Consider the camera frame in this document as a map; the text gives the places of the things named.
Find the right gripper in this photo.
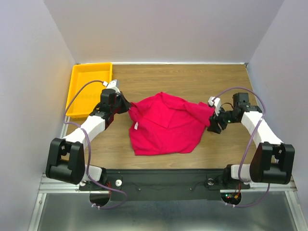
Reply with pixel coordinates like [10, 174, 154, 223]
[206, 104, 239, 133]

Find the red t shirt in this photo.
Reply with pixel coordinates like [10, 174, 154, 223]
[128, 92, 214, 156]

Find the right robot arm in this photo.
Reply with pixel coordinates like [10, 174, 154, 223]
[207, 92, 295, 188]

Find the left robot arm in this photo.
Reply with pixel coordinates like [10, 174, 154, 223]
[46, 87, 130, 190]

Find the yellow plastic tray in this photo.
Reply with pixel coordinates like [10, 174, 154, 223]
[66, 63, 113, 118]

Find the silver knob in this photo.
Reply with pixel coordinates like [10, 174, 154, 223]
[207, 179, 215, 186]

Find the white knob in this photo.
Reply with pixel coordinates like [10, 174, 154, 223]
[115, 180, 122, 187]

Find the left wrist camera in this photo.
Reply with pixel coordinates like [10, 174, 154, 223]
[103, 79, 120, 92]

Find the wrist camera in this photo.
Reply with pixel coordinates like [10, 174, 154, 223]
[208, 96, 221, 116]
[103, 79, 120, 92]

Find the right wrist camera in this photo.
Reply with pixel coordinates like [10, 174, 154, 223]
[208, 96, 221, 116]

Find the left aluminium side rail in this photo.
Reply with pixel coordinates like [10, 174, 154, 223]
[53, 115, 70, 166]

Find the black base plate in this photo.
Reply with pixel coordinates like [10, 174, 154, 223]
[79, 168, 250, 206]

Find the aluminium frame rail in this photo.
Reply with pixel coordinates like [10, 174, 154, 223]
[38, 174, 79, 193]

